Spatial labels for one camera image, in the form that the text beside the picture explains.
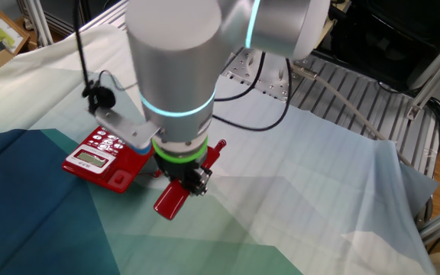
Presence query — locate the teal blue white tablecloth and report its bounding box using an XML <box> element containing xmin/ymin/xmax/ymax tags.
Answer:
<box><xmin>0</xmin><ymin>23</ymin><xmax>440</xmax><ymax>275</ymax></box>

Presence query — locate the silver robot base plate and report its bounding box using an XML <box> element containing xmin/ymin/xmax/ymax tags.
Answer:
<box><xmin>222</xmin><ymin>47</ymin><xmax>305</xmax><ymax>103</ymax></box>

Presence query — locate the black cable bundle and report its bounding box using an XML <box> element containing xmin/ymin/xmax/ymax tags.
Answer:
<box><xmin>376</xmin><ymin>82</ymin><xmax>440</xmax><ymax>154</ymax></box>

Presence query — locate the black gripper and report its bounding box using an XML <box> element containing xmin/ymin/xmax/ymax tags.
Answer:
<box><xmin>154</xmin><ymin>154</ymin><xmax>213</xmax><ymax>198</ymax></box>

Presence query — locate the red telephone base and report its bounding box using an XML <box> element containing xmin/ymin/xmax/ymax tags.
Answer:
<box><xmin>61</xmin><ymin>125</ymin><xmax>156</xmax><ymax>194</ymax></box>

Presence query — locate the red telephone handset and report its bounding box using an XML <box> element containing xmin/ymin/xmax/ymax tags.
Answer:
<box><xmin>153</xmin><ymin>139</ymin><xmax>228</xmax><ymax>222</ymax></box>

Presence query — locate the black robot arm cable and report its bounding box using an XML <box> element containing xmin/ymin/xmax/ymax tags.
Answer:
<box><xmin>73</xmin><ymin>0</ymin><xmax>294</xmax><ymax>133</ymax></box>

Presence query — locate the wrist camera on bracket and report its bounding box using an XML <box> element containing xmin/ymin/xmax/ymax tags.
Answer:
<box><xmin>81</xmin><ymin>86</ymin><xmax>162</xmax><ymax>154</ymax></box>

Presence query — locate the beige hose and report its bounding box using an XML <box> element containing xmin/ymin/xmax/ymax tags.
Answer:
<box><xmin>292</xmin><ymin>64</ymin><xmax>412</xmax><ymax>165</ymax></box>

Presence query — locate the black bulky equipment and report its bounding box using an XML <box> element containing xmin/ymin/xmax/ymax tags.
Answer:
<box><xmin>330</xmin><ymin>0</ymin><xmax>440</xmax><ymax>92</ymax></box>

